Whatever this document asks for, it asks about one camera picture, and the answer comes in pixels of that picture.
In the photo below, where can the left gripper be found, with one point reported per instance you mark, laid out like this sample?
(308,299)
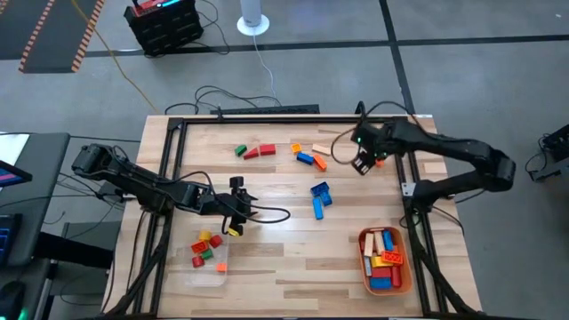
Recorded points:
(231,204)

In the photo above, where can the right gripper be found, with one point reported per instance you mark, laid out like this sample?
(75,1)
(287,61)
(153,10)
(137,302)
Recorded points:
(373,138)

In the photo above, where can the orange stud brick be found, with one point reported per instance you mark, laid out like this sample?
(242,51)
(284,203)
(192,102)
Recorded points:
(379,163)

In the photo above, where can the red cylinder block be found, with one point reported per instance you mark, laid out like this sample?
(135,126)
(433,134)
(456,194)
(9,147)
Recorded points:
(215,241)

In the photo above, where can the small yellow block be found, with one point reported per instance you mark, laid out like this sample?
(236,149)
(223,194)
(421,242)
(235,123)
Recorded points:
(205,235)

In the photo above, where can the orange-red stud brick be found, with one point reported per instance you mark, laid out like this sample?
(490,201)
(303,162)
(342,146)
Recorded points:
(199,246)
(392,257)

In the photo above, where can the red wedge block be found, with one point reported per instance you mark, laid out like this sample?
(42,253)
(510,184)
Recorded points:
(251,154)

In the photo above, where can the small green block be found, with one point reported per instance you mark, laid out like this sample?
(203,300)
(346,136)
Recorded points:
(207,254)

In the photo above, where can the small orange block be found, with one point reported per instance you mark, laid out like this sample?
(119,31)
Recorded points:
(221,267)

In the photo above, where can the small red sloped block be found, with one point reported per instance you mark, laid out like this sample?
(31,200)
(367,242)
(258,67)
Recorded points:
(198,261)

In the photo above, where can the red rectangular block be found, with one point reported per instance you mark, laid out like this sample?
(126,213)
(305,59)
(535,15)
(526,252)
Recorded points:
(267,149)
(381,272)

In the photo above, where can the dark blue stud brick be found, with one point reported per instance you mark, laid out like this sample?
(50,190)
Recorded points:
(320,189)

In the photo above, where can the small blue block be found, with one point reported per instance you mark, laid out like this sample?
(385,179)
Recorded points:
(327,199)

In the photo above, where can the light blue long brick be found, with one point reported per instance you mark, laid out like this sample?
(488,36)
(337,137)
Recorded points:
(317,208)

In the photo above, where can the yellow rectangular block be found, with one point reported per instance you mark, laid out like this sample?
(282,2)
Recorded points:
(380,261)

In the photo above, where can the pale wooden block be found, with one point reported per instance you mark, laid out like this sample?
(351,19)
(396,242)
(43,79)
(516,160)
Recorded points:
(368,266)

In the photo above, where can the red rounded block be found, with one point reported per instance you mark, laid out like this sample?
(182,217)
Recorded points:
(395,276)

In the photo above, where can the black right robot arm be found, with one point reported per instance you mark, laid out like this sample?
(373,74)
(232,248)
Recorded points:
(444,146)

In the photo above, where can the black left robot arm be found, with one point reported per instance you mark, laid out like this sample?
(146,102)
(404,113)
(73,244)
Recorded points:
(133,186)

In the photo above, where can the orange rectangular block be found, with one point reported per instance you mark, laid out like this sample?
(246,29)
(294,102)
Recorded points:
(320,162)

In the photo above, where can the silver mounting plate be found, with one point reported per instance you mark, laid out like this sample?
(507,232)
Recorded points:
(408,189)

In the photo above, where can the small orange cube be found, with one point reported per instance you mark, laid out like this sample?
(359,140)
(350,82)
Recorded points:
(296,148)

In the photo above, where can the clear plastic bin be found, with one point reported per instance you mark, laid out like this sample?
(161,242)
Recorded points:
(200,277)

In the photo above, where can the orange plastic bin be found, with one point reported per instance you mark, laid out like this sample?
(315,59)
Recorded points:
(402,289)

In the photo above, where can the white round-base stand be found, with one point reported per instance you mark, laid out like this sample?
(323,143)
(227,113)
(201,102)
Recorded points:
(253,24)

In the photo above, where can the black floor device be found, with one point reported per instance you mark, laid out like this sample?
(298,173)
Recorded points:
(555,146)

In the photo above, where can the black crate with red top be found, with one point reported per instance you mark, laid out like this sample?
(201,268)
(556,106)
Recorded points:
(169,31)

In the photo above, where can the grey side desk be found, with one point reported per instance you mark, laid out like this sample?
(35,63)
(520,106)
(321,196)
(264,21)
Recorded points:
(44,178)

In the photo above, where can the dark tablet screen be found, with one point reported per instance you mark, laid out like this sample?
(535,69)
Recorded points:
(11,175)

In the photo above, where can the black backlit keyboard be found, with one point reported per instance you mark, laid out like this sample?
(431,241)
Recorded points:
(9,240)

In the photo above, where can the white paper sheet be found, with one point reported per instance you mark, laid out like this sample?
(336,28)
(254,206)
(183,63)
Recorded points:
(11,149)

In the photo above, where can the black computer mouse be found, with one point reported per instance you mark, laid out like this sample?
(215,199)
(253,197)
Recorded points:
(11,300)

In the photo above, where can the hazard-striped black floor mat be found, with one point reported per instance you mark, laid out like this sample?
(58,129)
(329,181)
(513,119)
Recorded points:
(53,35)

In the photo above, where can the black aluminium table frame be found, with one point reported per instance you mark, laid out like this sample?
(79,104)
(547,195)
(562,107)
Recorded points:
(284,120)

